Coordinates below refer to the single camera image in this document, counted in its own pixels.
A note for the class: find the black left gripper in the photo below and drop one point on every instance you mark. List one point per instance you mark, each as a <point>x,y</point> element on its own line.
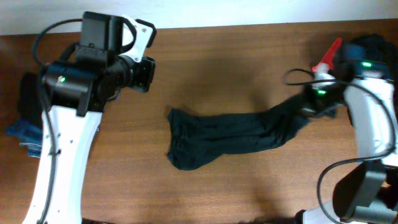
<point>145,74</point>

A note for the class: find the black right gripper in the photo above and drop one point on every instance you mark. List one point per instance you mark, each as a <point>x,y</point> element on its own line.
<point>308,107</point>

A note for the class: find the black Nike t-shirt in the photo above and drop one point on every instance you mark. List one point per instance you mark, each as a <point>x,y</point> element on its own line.
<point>199,140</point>

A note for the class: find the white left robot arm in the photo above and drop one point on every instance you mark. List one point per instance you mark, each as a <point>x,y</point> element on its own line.
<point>74,96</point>

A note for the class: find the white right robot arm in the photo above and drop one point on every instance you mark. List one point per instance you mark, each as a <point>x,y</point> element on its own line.
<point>368,194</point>

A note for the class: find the red garment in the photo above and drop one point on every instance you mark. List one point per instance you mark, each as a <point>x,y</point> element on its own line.
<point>329,56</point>

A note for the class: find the black clothes pile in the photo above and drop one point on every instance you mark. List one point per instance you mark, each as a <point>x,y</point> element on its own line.
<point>377,48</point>

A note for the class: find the folded black garment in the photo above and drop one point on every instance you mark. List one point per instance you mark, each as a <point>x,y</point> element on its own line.
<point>29,106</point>

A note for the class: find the folded blue jeans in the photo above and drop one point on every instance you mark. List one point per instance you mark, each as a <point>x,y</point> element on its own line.
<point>29,135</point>

